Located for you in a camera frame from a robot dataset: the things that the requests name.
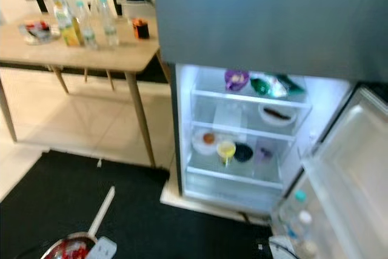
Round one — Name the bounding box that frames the green snack bag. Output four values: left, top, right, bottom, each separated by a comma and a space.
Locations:
250, 73, 307, 99

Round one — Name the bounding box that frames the grey fridge door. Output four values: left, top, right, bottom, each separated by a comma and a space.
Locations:
270, 85, 388, 259

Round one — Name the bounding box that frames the black floor mat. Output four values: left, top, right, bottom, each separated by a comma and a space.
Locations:
0, 150, 279, 259

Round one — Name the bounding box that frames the grey freezer door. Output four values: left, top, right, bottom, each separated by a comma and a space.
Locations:
152, 0, 388, 84

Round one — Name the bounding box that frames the small white plate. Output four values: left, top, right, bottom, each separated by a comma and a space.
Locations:
190, 129, 221, 157

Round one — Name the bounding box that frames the white plastic chair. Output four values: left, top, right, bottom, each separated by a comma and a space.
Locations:
121, 0, 159, 21

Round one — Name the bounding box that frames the clear water bottle teal cap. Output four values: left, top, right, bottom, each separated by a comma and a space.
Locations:
96, 0, 121, 49
74, 1, 99, 51

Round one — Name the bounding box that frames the pale purple glass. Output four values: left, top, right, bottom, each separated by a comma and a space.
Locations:
255, 146, 274, 166

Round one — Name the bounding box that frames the grey fridge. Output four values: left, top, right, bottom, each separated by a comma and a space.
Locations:
152, 0, 388, 259

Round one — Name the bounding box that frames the small bottle teal cap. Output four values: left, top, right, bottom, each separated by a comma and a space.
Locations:
279, 190, 309, 229

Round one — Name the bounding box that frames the yellow cup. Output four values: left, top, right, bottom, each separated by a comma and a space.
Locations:
216, 141, 238, 168

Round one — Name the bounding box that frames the steel bowl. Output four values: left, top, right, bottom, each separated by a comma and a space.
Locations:
40, 232, 98, 259

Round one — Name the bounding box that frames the small dark bowl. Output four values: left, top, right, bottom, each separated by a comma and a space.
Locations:
233, 144, 255, 163

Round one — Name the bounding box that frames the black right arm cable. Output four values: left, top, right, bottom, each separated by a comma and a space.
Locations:
256, 240, 301, 259

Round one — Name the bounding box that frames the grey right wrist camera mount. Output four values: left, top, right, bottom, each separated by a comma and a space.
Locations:
270, 235, 299, 259

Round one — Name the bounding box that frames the Deel Fresh juice carton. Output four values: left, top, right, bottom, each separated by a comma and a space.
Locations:
53, 0, 81, 48

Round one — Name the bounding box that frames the red food pile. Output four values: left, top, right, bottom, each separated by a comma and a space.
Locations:
48, 240, 92, 259

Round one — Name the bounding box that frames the orange and black device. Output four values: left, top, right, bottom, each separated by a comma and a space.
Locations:
132, 18, 152, 41

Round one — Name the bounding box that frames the white bowl with dark food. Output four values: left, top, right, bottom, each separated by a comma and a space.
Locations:
257, 104, 298, 128

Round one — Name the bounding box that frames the small bottle white cap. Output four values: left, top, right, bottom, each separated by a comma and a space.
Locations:
291, 210, 314, 251

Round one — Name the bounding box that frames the pale wooden stick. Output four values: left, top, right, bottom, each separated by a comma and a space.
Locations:
87, 186, 116, 239

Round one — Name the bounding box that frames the purple cup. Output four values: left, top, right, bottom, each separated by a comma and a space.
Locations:
224, 69, 250, 93

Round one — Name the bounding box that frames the light wooden table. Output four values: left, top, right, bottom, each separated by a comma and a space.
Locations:
0, 7, 171, 169

